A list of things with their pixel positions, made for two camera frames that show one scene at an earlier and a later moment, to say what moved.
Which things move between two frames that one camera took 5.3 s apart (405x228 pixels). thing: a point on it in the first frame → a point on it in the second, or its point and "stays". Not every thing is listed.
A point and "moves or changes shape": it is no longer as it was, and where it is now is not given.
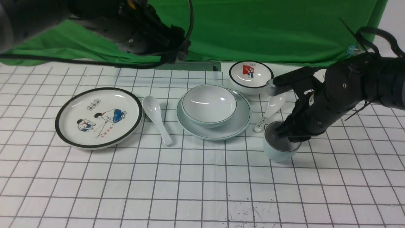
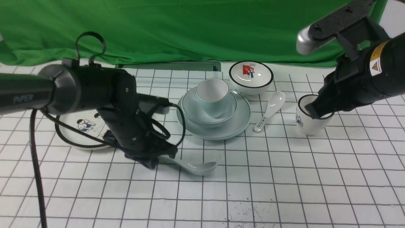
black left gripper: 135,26 → 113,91
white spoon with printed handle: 275,103 stays
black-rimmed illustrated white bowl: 250,77 stays
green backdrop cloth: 317,32 stays
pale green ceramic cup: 278,149 → 213,93
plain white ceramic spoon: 152,107 moves or changes shape
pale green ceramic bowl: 208,105 stays
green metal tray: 208,66 stays
